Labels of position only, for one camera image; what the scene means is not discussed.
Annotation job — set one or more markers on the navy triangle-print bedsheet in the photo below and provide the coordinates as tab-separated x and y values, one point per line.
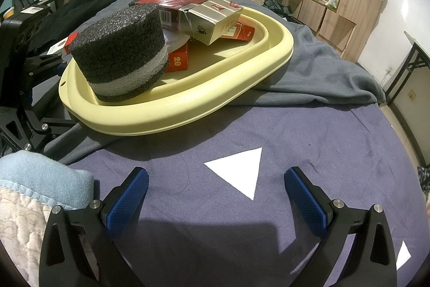
302	145

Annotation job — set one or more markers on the red silver cigarette carton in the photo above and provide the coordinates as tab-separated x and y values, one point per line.
205	18

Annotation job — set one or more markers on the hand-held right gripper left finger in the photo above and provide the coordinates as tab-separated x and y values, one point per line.
126	199

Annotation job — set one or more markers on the white charger plug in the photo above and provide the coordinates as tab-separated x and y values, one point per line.
389	70

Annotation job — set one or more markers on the grey blanket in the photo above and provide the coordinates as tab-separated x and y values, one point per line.
319	71

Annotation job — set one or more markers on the black backpack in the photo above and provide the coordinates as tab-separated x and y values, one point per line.
22	0

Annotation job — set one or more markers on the red gold cigarette pack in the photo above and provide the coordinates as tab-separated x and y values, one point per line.
245	33

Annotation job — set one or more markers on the small grey white roll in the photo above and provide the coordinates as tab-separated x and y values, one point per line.
176	40

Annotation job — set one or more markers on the small red cigarette pack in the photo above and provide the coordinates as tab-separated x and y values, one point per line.
178	60

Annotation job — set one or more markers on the red white cigarette pack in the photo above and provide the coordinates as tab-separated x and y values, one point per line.
62	45

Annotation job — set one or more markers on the black cloth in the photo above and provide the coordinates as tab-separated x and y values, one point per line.
84	3

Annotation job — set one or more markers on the light blue blanket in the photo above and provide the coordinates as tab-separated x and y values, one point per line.
43	176

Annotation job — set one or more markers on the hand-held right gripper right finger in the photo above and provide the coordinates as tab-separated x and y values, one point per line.
307	203

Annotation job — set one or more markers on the black foam cylinder grey band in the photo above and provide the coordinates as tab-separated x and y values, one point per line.
117	48

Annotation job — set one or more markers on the yellow wall socket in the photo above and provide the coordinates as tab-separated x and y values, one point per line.
411	95

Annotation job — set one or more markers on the black folding table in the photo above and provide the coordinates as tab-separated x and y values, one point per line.
416	50

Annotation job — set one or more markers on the pile of clothes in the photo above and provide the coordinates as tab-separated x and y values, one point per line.
265	3

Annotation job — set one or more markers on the yellow plastic basin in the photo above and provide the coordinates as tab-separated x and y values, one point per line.
168	112

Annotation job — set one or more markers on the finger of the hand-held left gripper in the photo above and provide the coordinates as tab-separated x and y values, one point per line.
43	66
33	132

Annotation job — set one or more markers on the black open suitcase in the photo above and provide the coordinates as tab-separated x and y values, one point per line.
290	19

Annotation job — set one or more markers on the heap of dark clothes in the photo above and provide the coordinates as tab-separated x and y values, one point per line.
424	177

